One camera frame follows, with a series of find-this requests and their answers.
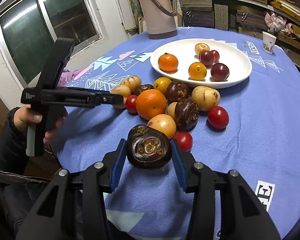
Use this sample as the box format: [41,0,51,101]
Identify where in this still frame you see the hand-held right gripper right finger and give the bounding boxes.
[170,139,281,240]

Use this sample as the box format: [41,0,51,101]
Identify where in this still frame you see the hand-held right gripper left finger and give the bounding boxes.
[16,138,127,240]

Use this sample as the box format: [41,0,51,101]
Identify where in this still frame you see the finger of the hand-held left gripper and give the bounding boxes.
[89,89,125,107]

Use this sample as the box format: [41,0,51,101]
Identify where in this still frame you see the pale yellow pepino melon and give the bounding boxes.
[110,85,132,109]
[147,114,177,139]
[194,43,210,56]

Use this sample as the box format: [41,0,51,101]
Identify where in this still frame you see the red cherry tomato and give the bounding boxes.
[125,95,139,114]
[172,132,193,152]
[207,106,229,130]

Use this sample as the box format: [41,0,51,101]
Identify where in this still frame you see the striped pepino melon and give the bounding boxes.
[120,75,142,92]

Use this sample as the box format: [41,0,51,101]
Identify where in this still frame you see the dark brown water chestnut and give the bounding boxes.
[174,98,199,131]
[165,80,190,103]
[134,84,154,96]
[126,124,172,170]

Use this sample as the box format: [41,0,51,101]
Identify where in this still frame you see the yellow citrus fruit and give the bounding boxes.
[154,77,172,94]
[188,62,207,80]

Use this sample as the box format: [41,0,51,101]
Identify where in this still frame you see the small yellow pepino melon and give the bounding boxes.
[167,102,178,119]

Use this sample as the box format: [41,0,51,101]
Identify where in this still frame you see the orange mandarin with stem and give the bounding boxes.
[158,53,178,72]

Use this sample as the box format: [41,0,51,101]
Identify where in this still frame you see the spotted yellow pepino melon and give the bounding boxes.
[191,86,221,112]

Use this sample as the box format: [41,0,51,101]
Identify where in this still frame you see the white oval plate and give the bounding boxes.
[150,38,253,89]

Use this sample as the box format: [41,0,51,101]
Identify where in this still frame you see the dark red plum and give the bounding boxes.
[199,50,215,67]
[210,63,230,82]

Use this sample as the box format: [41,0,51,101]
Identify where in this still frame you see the person's left forearm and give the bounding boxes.
[0,107,30,178]

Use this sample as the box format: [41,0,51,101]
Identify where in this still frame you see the person's left hand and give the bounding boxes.
[15,106,68,144]

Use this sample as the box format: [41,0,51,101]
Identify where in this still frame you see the sliding glass window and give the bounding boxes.
[0,0,108,88]

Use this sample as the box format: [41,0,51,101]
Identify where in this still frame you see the blue printed tablecloth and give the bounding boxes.
[50,26,300,240]

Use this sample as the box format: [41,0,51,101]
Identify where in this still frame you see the framed panel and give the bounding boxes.
[137,16,150,34]

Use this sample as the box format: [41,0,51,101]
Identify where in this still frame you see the white board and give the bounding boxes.
[111,0,138,34]

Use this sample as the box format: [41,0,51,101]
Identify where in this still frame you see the beige thermos jug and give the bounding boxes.
[136,0,178,40]

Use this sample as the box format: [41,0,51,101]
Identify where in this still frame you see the person's dark clothing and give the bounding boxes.
[0,167,73,240]

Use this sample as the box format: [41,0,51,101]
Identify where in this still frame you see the printed paper cup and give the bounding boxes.
[262,31,277,54]

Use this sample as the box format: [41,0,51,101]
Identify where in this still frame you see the pink plastic bag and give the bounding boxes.
[264,12,293,35]

